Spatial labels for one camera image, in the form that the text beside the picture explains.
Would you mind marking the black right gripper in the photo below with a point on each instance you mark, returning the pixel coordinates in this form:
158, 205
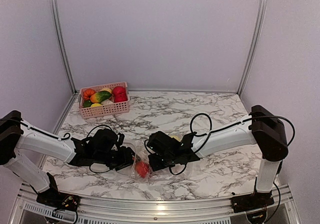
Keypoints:
154, 164

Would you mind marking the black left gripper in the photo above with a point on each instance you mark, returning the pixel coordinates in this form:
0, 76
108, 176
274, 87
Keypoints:
126, 158

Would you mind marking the yellow fake lemon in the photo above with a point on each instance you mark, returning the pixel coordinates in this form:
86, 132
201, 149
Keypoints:
176, 137

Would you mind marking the orange red fake mango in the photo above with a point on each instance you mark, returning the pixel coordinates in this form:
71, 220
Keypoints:
142, 168

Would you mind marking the clear zip top bag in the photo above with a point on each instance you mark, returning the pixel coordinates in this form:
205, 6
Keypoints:
177, 172

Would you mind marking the yellow fake pear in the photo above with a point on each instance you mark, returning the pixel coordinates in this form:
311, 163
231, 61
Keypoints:
96, 105

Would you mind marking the white fake cabbage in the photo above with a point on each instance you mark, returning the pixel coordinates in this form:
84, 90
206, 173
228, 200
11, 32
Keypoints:
107, 102

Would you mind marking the green fake vegetable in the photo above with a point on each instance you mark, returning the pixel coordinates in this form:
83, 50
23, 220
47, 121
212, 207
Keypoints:
87, 104

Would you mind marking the green red fake mango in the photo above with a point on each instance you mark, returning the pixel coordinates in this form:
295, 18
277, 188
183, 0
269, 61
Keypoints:
98, 97

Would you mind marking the orange fake fruit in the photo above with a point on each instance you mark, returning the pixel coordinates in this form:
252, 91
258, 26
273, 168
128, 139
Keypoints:
88, 93

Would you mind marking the peach coloured fake fruit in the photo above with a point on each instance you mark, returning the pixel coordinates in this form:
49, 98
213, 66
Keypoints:
106, 89

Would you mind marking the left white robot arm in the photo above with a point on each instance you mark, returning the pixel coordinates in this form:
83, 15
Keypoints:
17, 134

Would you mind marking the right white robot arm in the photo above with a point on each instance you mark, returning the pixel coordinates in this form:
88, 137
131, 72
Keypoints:
260, 127

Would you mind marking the pink perforated plastic basket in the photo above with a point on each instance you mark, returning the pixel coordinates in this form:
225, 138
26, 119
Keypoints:
104, 110

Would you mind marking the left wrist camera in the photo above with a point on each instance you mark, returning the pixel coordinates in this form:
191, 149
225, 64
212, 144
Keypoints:
120, 139

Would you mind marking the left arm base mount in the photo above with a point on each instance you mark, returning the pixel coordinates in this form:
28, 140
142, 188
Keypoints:
57, 199

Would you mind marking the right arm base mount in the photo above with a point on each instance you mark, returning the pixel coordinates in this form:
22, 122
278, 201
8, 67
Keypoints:
252, 201

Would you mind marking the aluminium front frame rail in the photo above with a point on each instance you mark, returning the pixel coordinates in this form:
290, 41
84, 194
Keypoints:
92, 209

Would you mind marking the left aluminium corner post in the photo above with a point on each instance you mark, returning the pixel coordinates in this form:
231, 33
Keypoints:
61, 44

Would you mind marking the aluminium corner post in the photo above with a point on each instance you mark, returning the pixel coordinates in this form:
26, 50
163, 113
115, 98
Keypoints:
253, 46
61, 44

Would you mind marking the right aluminium corner post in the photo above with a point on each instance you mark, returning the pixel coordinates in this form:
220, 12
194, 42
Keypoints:
253, 46

